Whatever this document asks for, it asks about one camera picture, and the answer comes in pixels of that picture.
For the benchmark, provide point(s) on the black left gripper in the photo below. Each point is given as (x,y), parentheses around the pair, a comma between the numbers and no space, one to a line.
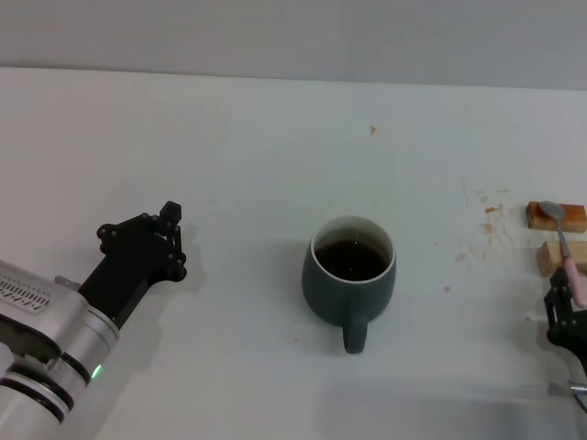
(128,270)

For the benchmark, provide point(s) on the plain light wooden block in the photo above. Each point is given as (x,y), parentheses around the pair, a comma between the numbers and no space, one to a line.
(548,259)

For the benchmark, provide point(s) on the dark grey ceramic cup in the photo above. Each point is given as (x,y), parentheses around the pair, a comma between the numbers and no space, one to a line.
(339,298)

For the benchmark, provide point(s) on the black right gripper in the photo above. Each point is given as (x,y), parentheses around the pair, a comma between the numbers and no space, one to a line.
(573,330)

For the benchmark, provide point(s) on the stained orange wooden block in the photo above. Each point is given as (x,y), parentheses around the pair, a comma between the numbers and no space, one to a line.
(575,220)

